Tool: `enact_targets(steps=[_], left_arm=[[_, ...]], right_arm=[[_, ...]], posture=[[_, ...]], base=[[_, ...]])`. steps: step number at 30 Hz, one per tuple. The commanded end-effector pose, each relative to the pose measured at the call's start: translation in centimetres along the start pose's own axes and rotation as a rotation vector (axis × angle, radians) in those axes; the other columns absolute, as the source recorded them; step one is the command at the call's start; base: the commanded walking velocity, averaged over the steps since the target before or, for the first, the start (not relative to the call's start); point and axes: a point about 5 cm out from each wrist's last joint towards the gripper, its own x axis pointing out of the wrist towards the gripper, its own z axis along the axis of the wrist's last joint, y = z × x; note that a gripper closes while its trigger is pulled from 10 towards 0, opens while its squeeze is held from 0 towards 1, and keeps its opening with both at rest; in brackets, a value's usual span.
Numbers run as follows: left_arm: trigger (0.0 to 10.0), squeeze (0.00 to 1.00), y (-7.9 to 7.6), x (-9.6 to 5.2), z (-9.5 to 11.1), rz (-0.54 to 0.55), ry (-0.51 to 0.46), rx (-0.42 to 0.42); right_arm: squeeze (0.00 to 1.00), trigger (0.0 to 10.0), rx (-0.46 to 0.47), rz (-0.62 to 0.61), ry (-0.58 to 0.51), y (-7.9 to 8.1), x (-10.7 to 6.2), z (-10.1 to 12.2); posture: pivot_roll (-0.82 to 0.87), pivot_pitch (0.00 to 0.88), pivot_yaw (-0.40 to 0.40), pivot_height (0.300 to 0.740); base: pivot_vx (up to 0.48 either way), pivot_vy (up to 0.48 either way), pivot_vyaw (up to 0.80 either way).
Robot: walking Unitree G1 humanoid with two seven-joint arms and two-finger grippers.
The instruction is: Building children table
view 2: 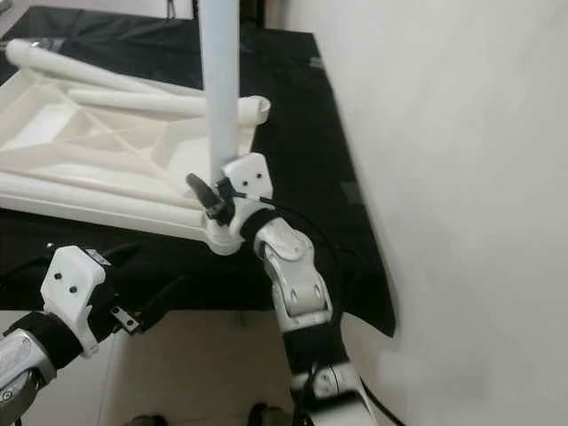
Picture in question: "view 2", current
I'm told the black tablecloth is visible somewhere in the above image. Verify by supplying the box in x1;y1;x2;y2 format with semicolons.
0;9;398;338

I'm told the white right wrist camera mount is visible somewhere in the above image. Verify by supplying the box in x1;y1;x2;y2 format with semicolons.
220;153;274;245

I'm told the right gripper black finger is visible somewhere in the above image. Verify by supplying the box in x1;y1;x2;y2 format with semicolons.
186;173;223;216

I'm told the black stool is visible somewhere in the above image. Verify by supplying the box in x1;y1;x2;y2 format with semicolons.
164;0;269;26

